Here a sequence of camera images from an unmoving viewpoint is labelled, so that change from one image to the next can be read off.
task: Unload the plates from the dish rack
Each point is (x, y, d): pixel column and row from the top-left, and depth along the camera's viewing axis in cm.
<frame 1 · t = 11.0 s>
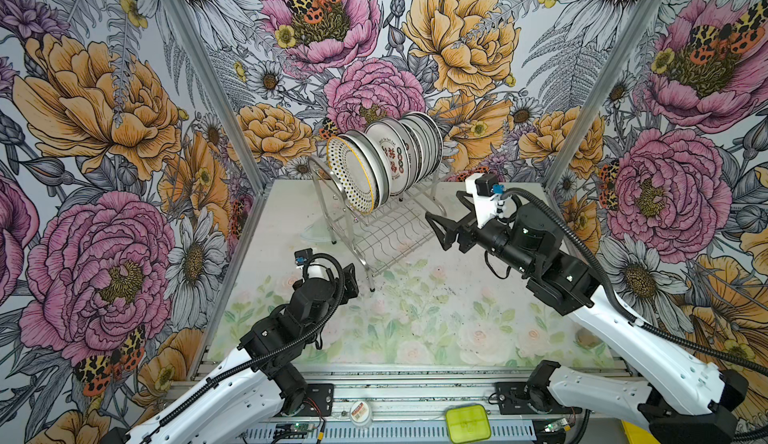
left hand: (337, 279, 75), fingers open
right hand: (444, 215, 63), fingers open
yellow rim dotted plate: (346, 174, 83), point 32 cm above the table

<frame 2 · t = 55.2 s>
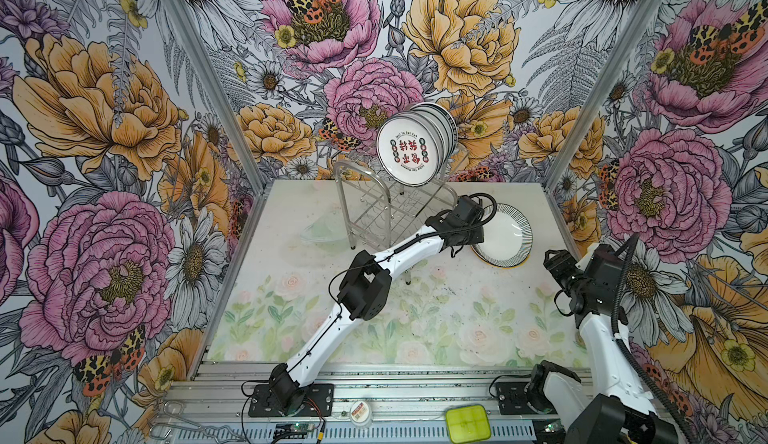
left hand: (478, 239, 95), fingers closed
right hand: (549, 264, 83), fingers open
black striped rim plate: (508, 238, 100), point 7 cm above the table
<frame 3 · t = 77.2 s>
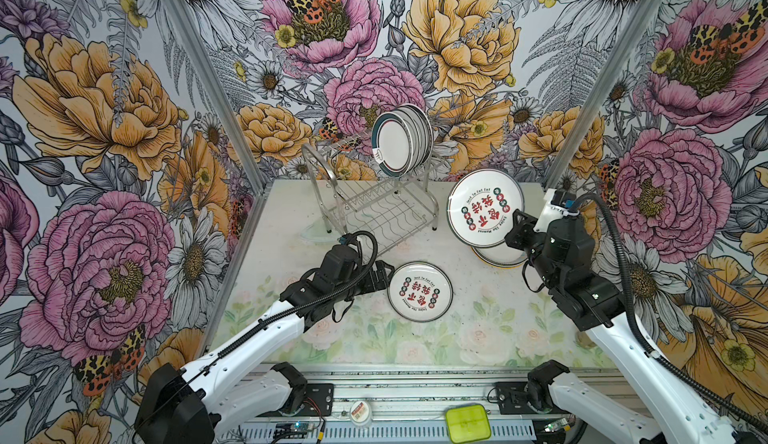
left hand: (379, 282, 79), fingers open
right hand: (512, 220, 69), fingers closed
red floral pattern plate: (420, 291, 95), on the table
red text plate: (481, 207, 77), point 31 cm above the table
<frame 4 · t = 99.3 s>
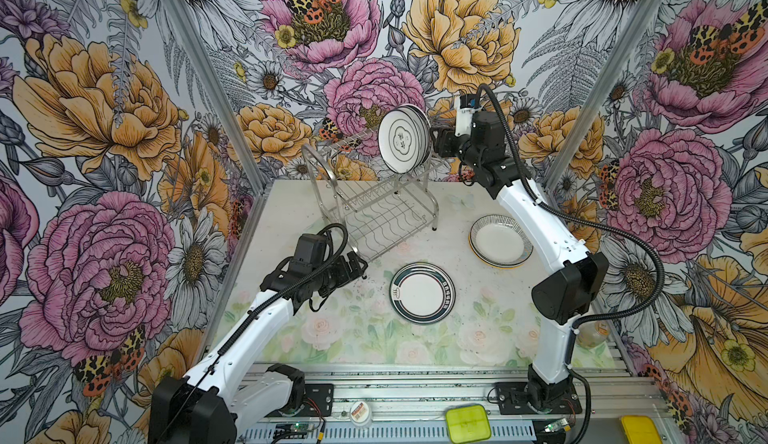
left hand: (354, 280, 81), fingers open
right hand: (438, 137, 80), fingers open
green rim white plate: (422, 293, 94), point 2 cm above the table
